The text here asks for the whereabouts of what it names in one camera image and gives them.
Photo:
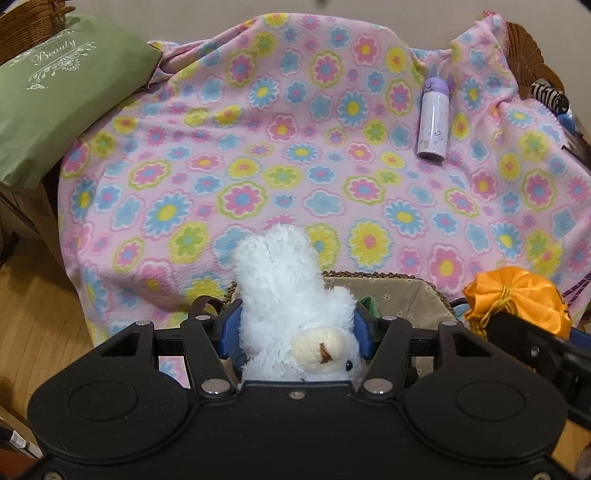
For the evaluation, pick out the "purple thermos bottle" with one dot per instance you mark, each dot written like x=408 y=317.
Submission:
x=434 y=125

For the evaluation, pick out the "white teddy bear keychain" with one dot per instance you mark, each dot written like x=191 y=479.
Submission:
x=293 y=327

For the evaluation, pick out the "white plush green clothes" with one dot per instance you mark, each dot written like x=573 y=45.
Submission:
x=370 y=303

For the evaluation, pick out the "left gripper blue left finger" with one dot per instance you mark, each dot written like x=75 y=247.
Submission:
x=228 y=342

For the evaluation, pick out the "striped black white item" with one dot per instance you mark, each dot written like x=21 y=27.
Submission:
x=554 y=99

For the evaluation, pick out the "brown wicker chair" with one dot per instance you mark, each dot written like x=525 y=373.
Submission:
x=526 y=61

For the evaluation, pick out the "pink floral fleece blanket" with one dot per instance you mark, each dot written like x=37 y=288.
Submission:
x=314 y=121

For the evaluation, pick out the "orange satin drawstring pouch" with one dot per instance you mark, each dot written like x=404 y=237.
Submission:
x=514 y=290

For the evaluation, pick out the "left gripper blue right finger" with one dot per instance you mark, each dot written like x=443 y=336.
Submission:
x=366 y=330

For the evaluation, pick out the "woven wicker basket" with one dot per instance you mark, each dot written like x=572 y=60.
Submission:
x=405 y=296

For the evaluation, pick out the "green pillow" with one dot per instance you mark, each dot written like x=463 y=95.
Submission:
x=53 y=92

